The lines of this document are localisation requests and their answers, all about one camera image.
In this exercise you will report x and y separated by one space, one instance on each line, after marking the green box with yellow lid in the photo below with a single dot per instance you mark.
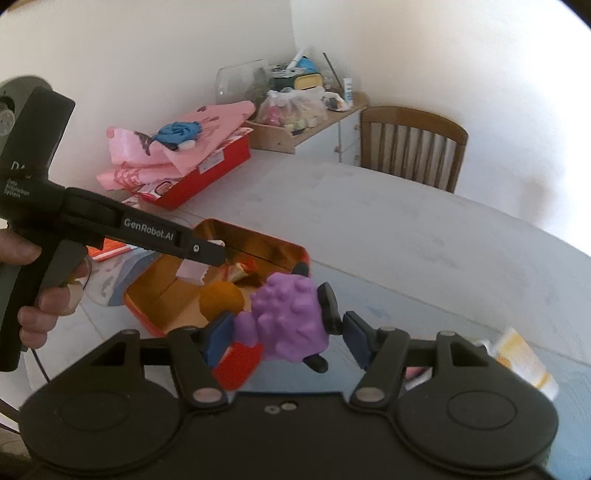
300 82

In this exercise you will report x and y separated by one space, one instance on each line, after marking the wooden chair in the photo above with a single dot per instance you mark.
411 143

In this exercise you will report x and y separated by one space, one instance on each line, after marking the thin black stick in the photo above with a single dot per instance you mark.
328 69

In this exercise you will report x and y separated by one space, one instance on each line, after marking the purple knobbly toy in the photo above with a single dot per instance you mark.
286 318

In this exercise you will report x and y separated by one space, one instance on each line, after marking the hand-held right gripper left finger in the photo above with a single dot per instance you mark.
219 337

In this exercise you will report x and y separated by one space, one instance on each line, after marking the orange ball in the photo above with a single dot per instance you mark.
221 301

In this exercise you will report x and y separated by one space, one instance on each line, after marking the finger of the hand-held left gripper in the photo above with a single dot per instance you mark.
157 230

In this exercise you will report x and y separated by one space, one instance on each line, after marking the clear glass bowl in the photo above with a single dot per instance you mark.
238 85

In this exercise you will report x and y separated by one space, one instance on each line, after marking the pink printed plastic sheet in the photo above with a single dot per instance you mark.
134 177
207 124

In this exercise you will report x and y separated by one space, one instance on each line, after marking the person's left hand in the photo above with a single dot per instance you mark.
51 302

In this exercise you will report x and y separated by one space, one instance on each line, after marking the blue speckled pouch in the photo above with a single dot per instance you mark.
117 281

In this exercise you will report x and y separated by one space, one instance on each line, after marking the red white small piece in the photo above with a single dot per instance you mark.
244 271

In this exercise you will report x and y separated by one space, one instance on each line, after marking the wooden-top white cabinet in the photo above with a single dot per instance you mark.
318 138

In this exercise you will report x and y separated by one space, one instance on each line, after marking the blue white bottle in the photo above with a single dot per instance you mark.
302 57

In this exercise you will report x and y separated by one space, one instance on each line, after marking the red cardboard box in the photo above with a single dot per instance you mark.
207 173

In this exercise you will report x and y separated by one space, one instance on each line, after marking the pink white paper piece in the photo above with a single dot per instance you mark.
190 270

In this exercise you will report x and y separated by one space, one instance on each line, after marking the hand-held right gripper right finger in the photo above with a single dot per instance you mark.
355 337

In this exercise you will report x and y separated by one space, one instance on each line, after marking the orange flat packet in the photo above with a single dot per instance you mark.
108 253

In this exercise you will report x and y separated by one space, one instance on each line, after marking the blue crumpled cloth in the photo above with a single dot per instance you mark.
178 131

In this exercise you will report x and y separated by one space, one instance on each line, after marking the white bottle with yellow label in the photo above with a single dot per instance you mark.
521 360

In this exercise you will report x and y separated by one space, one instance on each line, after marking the clear plastic bag of toys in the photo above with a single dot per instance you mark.
291 110

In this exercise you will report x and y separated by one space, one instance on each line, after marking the orange metal tin box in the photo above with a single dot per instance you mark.
166 300

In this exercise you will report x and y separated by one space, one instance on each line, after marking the white tube with blue label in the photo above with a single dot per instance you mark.
348 90

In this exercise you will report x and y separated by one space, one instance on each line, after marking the small pink object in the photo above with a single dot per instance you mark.
418 379

